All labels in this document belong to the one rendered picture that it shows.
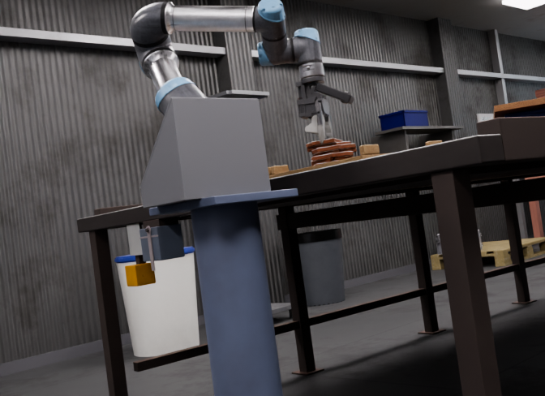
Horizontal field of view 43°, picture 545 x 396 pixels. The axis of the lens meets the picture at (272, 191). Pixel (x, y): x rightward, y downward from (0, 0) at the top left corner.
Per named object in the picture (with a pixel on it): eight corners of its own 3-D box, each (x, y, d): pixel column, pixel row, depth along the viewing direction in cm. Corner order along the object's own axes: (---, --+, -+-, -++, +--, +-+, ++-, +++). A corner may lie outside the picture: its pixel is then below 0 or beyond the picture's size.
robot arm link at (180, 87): (170, 112, 177) (146, 83, 184) (181, 148, 187) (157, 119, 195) (211, 90, 180) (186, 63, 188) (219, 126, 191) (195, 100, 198)
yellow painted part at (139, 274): (137, 286, 262) (129, 223, 263) (126, 286, 269) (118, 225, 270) (156, 282, 267) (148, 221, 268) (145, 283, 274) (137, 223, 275)
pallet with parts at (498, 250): (487, 254, 882) (483, 223, 883) (560, 250, 814) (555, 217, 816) (426, 270, 789) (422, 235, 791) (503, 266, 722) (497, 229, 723)
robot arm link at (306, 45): (290, 35, 221) (317, 32, 221) (295, 70, 220) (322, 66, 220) (291, 28, 213) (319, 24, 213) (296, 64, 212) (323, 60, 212)
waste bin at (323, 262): (321, 298, 667) (312, 230, 670) (362, 297, 631) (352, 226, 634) (284, 307, 633) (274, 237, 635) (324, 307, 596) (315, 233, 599)
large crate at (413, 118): (405, 131, 794) (402, 116, 794) (430, 126, 769) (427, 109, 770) (380, 131, 762) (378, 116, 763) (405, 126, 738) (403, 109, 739)
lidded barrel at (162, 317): (175, 339, 531) (164, 249, 534) (223, 342, 491) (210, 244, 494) (111, 356, 492) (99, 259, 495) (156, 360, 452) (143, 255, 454)
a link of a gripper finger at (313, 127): (306, 146, 211) (306, 120, 215) (325, 143, 210) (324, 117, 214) (303, 141, 209) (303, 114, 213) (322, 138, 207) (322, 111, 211)
